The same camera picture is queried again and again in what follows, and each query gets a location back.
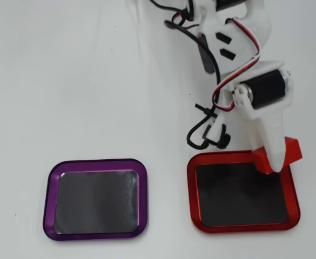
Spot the red white black servo wire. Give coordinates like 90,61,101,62
212,17,263,112
170,10,203,32

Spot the black zip tie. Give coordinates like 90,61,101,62
195,103,218,120

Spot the purple metal tray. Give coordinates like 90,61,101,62
42,158,150,242

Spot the red textured block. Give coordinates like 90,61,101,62
251,137,303,175

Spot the black cable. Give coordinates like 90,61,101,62
149,0,232,150

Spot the red metal tray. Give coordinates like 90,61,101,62
186,150,301,235

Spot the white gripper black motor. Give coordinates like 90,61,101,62
219,60,294,173

